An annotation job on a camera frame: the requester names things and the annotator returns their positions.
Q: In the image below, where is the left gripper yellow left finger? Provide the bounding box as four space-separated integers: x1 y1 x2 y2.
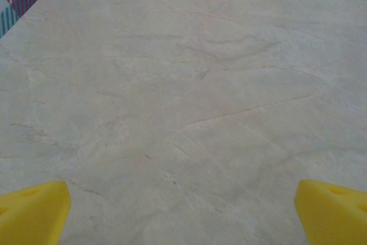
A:
0 181 72 245

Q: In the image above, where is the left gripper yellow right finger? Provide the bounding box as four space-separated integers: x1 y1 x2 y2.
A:
294 180 367 245

